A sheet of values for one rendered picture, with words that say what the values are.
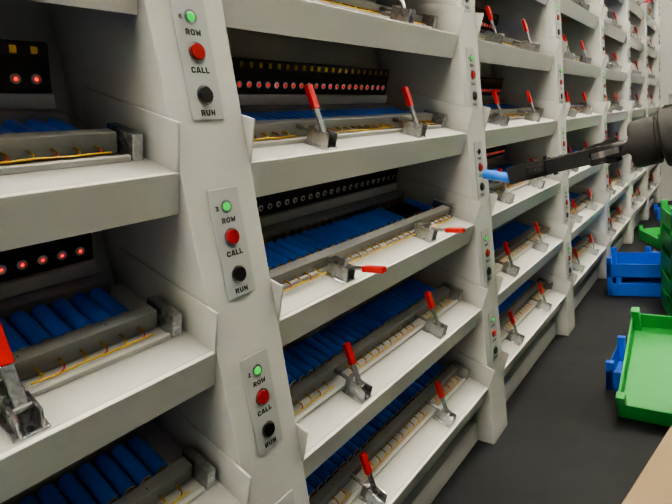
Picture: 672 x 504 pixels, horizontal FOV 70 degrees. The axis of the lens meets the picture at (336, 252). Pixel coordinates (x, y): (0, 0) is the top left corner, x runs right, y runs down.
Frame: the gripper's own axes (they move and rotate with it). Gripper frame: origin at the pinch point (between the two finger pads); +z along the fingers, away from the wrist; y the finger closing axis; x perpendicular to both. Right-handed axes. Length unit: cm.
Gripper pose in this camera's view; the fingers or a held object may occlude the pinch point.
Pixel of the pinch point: (529, 170)
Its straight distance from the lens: 96.3
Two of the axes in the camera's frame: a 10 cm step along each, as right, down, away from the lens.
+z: -7.3, 1.3, 6.6
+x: 2.6, 9.6, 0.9
